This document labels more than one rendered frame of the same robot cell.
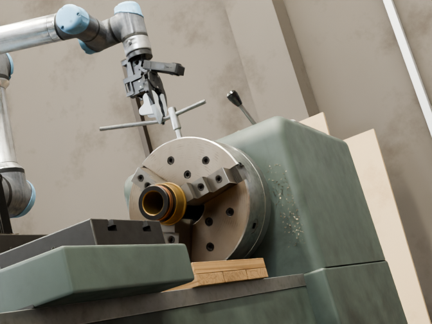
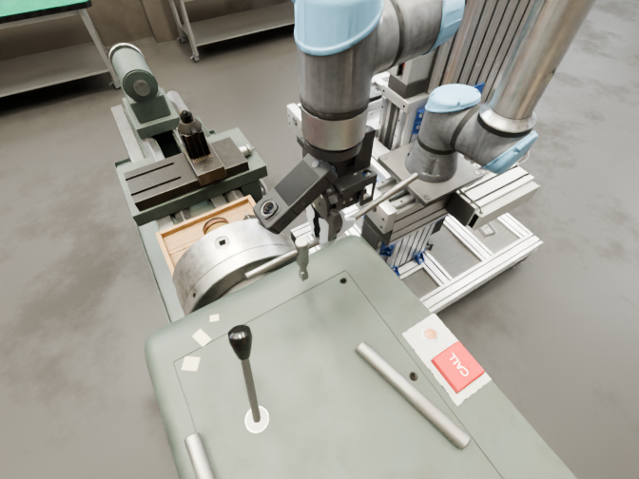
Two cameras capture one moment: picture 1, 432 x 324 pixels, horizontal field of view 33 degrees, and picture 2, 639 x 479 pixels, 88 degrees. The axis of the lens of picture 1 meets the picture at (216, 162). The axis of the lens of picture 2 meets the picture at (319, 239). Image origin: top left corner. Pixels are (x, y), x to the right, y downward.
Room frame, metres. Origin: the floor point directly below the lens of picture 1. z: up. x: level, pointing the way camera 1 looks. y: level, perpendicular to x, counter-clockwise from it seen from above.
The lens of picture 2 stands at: (2.11, -0.16, 1.82)
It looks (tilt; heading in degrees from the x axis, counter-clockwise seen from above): 54 degrees down; 125
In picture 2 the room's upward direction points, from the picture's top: straight up
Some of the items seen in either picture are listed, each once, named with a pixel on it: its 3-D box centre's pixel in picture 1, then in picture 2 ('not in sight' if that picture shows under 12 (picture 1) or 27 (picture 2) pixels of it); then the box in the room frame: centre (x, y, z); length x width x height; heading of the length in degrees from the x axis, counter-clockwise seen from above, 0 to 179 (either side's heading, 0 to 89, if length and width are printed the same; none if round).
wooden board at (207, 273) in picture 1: (153, 296); (221, 244); (1.45, 0.19, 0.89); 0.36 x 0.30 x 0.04; 66
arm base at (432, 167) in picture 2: not in sight; (435, 151); (1.95, 0.65, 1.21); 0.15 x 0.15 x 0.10
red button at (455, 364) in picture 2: not in sight; (456, 366); (2.21, 0.09, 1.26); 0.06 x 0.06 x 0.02; 66
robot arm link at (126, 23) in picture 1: (130, 23); (338, 45); (1.93, 0.13, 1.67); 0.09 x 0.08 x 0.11; 74
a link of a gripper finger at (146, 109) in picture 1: (148, 109); (325, 213); (1.91, 0.14, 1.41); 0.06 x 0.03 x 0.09; 67
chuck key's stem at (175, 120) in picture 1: (177, 127); (302, 260); (1.91, 0.08, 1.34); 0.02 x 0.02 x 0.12
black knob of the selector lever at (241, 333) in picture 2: (234, 98); (242, 340); (1.93, -0.09, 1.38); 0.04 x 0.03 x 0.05; 156
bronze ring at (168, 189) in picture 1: (164, 203); (221, 237); (1.57, 0.13, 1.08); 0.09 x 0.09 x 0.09; 66
